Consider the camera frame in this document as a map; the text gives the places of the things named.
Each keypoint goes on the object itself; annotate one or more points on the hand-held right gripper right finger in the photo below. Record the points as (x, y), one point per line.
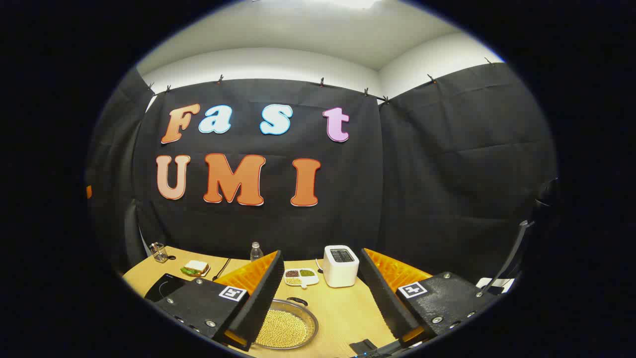
(382, 293)

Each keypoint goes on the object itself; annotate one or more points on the sandwich with lettuce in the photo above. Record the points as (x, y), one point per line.
(195, 268)

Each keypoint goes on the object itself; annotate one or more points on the white toaster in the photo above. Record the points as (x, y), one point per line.
(340, 271)

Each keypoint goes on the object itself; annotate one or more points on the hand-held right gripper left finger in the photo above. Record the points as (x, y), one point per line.
(261, 298)

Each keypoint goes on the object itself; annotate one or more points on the clear plastic water bottle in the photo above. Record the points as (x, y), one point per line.
(256, 253)

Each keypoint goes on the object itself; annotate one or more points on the small clear glass container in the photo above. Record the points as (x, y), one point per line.
(160, 253)

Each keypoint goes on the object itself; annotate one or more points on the steel pot with soybeans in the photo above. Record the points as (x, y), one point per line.
(285, 328)

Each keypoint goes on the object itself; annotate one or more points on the black induction cooktop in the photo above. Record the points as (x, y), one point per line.
(164, 287)

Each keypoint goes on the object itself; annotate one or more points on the row of cloth clips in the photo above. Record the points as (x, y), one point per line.
(220, 78)

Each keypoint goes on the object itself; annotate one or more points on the white divided bean dish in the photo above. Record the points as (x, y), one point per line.
(300, 278)

